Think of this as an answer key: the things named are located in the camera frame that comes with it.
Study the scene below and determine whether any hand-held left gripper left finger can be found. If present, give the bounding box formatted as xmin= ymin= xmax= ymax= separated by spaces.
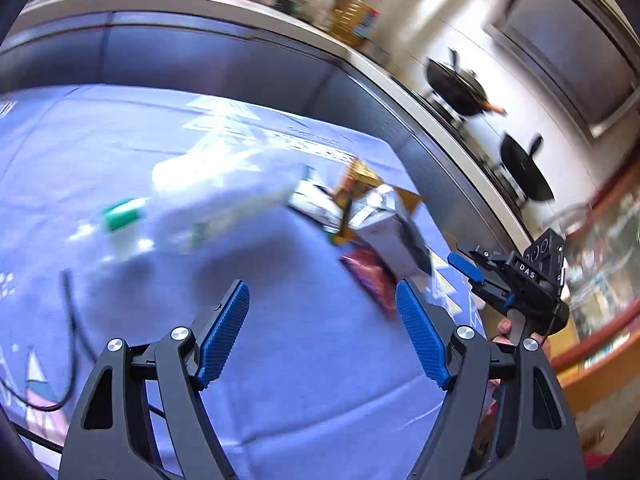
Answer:
xmin=58 ymin=280 xmax=251 ymax=480

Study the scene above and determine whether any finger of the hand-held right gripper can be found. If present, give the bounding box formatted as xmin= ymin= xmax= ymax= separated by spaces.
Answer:
xmin=469 ymin=280 xmax=507 ymax=310
xmin=447 ymin=242 xmax=507 ymax=283

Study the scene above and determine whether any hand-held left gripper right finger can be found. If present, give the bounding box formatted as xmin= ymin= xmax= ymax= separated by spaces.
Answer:
xmin=395 ymin=279 xmax=587 ymax=480

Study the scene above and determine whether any person's right hand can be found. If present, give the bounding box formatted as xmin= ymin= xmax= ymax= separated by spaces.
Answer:
xmin=491 ymin=320 xmax=552 ymax=361

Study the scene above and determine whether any blue printed cloth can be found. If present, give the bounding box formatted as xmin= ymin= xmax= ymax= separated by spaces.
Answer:
xmin=0 ymin=84 xmax=490 ymax=480

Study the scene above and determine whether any glass display cabinet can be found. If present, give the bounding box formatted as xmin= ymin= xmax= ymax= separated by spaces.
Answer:
xmin=542 ymin=160 xmax=640 ymax=413

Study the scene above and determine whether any red snack wrapper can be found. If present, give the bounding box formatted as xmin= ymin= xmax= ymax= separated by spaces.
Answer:
xmin=340 ymin=247 xmax=401 ymax=318

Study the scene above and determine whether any silver carton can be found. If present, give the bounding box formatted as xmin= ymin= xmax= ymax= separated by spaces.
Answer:
xmin=347 ymin=185 xmax=434 ymax=281

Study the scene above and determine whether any black frying pan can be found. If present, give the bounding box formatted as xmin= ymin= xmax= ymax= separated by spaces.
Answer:
xmin=500 ymin=132 xmax=556 ymax=203

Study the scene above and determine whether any gas stove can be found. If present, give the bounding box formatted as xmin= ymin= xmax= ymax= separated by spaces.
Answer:
xmin=417 ymin=87 xmax=528 ymax=211

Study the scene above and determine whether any clear plastic bottle green cap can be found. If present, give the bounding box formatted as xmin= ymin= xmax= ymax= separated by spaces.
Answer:
xmin=100 ymin=147 xmax=311 ymax=261

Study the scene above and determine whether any yellow-brown cardboard box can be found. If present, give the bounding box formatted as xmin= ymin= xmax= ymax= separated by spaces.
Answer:
xmin=331 ymin=157 xmax=423 ymax=247

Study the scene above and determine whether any white green snack packet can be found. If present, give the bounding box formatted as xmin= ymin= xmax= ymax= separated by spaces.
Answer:
xmin=287 ymin=167 xmax=351 ymax=233

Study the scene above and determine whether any black wok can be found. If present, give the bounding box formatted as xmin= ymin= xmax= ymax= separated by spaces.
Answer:
xmin=425 ymin=49 xmax=509 ymax=119

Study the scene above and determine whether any steel range hood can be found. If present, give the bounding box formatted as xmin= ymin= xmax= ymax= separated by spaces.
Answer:
xmin=486 ymin=0 xmax=640 ymax=142

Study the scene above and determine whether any yellow printed box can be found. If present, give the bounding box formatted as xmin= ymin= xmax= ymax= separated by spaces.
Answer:
xmin=329 ymin=0 xmax=382 ymax=50

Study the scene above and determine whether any grey kitchen counter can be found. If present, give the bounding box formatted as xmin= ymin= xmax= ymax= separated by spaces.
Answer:
xmin=0 ymin=0 xmax=536 ymax=261

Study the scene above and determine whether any black cable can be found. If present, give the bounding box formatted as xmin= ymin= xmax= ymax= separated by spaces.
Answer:
xmin=0 ymin=270 xmax=167 ymax=456

